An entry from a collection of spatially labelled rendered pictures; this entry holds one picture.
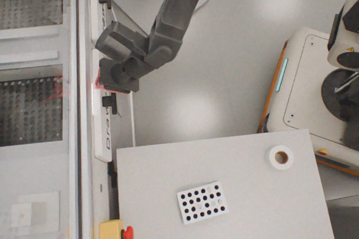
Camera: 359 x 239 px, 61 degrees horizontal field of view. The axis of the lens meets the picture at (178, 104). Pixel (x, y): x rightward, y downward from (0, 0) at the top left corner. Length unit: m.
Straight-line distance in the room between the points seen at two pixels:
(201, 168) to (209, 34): 1.17
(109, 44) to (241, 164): 0.52
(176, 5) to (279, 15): 1.56
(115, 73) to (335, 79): 1.22
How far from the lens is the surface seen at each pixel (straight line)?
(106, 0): 0.95
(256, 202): 0.93
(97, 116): 0.79
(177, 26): 0.58
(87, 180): 0.70
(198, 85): 1.78
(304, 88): 1.59
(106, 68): 0.72
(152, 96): 1.76
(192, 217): 0.87
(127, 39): 0.62
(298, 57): 1.65
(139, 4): 2.00
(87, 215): 0.70
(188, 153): 0.91
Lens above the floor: 1.66
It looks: 73 degrees down
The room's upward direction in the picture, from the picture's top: straight up
